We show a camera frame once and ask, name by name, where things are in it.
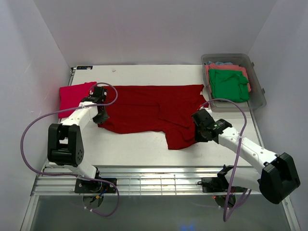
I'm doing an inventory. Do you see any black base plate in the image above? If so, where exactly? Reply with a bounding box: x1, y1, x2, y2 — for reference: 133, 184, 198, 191
197, 177, 247, 193
74, 179, 116, 194

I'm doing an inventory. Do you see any folded pink red t shirt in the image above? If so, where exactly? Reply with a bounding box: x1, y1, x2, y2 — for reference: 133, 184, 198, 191
59, 82, 97, 111

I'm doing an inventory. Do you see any blue label sticker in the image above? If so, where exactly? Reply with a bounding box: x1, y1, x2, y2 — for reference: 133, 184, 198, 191
76, 65, 93, 70

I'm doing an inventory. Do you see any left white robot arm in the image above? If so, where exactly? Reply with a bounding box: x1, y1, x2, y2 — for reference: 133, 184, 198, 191
48, 87, 109, 192

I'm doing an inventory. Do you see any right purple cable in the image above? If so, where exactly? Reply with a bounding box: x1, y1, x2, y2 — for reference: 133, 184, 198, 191
198, 98, 252, 222

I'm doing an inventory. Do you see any salmon pink t shirt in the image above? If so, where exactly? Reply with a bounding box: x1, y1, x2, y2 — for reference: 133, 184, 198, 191
205, 64, 250, 93

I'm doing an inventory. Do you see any green t shirt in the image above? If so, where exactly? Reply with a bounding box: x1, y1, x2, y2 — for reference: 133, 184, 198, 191
208, 69, 250, 103

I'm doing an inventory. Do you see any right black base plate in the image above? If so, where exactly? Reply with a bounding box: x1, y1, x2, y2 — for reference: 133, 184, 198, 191
197, 177, 247, 193

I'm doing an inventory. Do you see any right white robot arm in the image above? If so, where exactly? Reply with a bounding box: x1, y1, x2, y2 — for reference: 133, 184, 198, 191
192, 109, 300, 204

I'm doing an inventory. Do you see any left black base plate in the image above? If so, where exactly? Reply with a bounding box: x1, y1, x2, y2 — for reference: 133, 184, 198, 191
74, 179, 116, 194

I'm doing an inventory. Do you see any light blue t shirt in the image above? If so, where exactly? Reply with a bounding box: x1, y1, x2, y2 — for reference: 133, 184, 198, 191
206, 61, 233, 65

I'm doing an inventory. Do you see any dark red t shirt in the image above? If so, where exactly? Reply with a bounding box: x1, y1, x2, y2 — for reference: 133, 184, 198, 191
98, 84, 205, 150

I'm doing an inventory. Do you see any clear plastic bin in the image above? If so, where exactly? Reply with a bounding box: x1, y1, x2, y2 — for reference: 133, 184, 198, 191
201, 53, 266, 112

